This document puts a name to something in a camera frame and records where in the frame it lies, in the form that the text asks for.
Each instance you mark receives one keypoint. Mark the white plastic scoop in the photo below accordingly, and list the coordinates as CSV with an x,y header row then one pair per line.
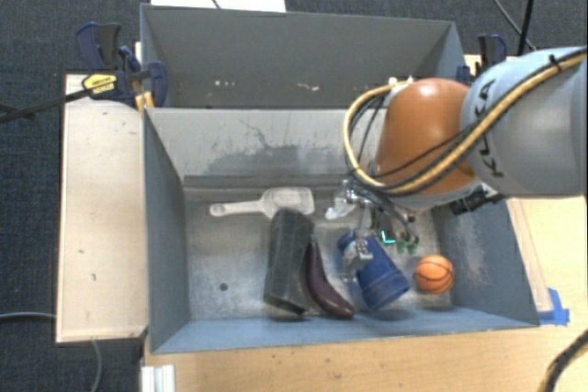
x,y
289,200

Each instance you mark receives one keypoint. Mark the blue plastic cup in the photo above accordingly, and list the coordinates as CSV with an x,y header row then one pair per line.
x,y
381,277

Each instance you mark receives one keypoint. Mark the dark green flat block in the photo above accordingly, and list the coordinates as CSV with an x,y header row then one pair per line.
x,y
287,257

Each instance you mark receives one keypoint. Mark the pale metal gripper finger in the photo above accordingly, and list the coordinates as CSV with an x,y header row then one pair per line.
x,y
364,250
349,264

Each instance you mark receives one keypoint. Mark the grey metal bin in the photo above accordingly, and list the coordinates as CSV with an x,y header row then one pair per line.
x,y
229,252

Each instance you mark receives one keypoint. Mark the orange toy basketball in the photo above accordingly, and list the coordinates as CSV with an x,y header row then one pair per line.
x,y
434,274

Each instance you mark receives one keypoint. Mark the purple toy eggplant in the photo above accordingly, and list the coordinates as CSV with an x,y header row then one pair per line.
x,y
324,289

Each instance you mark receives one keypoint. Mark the black cylinder on white bracket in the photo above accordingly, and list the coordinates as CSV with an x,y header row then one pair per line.
x,y
471,203

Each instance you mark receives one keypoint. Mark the pale wood board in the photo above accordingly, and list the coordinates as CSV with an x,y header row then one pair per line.
x,y
101,220

